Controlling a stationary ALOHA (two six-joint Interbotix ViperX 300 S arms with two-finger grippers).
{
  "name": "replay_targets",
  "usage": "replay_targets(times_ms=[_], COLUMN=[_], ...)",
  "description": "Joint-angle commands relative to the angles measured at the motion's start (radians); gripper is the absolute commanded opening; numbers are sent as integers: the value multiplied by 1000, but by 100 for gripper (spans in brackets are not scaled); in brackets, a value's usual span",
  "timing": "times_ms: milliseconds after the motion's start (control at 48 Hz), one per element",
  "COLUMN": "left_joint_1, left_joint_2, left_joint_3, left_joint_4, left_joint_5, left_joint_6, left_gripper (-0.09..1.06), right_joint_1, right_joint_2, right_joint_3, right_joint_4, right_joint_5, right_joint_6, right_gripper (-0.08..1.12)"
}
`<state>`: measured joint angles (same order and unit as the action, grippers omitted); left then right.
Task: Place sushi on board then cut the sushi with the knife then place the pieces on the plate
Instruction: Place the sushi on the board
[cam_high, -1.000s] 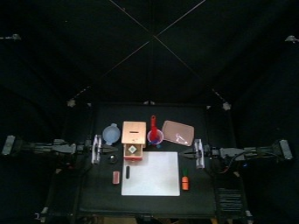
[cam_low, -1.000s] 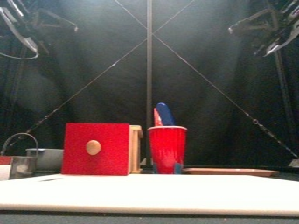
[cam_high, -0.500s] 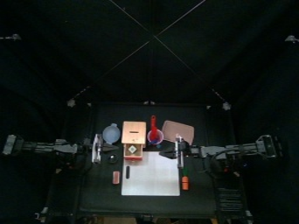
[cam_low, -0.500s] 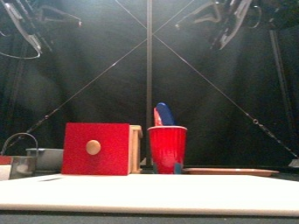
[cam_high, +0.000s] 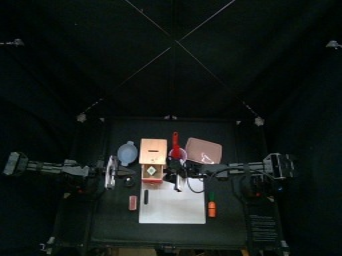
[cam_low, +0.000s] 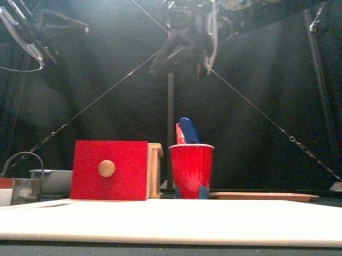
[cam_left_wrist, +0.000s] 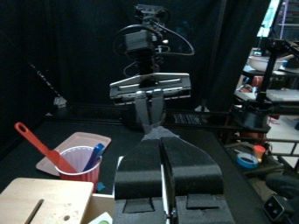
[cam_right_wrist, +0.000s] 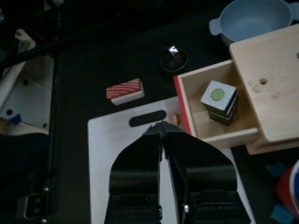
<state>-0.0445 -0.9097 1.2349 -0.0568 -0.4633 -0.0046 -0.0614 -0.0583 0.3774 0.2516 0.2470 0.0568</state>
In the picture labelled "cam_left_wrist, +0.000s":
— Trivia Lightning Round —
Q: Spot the white bowl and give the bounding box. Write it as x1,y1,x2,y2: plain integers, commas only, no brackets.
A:
247,55,291,73

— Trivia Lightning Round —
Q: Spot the thin diagonal brace wire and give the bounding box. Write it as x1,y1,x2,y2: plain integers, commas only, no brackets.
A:
28,62,63,99

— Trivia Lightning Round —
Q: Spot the white wire anchor bracket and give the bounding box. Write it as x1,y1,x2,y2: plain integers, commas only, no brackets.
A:
51,95,68,109

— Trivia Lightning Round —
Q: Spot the blue toy utensil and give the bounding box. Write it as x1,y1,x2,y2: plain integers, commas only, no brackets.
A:
81,143,107,172

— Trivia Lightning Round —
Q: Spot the black frame post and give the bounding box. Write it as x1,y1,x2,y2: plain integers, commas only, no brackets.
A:
203,0,229,112

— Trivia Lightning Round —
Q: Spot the white keyboard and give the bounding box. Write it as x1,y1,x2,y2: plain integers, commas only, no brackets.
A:
265,88,299,103

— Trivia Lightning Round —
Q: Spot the wooden box with red lid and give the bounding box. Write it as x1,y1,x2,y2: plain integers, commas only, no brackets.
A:
0,177,117,224

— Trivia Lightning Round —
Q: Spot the black white striped label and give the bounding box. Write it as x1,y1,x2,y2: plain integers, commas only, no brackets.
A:
172,113,203,126

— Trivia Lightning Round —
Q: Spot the black table end rail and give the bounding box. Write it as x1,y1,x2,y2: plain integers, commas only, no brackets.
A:
51,101,273,133

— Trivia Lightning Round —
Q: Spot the red toy knife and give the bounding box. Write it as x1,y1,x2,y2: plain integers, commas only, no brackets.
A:
13,122,79,174

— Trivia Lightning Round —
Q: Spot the bright monitor screen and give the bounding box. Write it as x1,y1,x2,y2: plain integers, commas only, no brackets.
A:
256,0,283,38

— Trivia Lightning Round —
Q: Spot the red plastic cup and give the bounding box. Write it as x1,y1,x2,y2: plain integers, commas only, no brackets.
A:
53,144,104,193

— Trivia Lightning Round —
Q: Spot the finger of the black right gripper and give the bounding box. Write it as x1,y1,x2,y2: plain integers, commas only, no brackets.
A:
133,90,153,135
149,88,165,130

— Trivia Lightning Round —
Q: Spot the pink rectangular plate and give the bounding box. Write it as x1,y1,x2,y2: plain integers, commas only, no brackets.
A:
35,131,112,177

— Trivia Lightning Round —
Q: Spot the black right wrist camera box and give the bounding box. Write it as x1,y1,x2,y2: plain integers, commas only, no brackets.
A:
123,31,155,54

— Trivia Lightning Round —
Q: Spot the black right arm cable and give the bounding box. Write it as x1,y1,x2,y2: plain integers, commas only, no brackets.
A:
153,18,196,57

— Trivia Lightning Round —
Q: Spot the black stand with post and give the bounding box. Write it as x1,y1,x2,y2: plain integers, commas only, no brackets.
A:
232,38,299,133

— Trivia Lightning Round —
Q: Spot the orange capped bottle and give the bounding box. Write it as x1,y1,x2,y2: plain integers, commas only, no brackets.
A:
252,144,267,160

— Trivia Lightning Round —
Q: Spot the black box with sockets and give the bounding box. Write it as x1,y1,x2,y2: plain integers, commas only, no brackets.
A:
263,194,295,224

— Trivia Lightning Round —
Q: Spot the blue tape roll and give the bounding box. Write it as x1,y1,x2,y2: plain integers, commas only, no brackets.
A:
235,151,260,171

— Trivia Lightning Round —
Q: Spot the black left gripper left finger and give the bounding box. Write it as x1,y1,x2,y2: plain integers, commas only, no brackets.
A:
112,127,168,224

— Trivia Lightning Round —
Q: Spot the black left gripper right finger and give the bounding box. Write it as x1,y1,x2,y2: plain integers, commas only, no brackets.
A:
156,127,237,224

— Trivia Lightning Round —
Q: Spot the white toy sushi green filling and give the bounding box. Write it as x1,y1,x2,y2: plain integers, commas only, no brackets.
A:
87,212,115,224

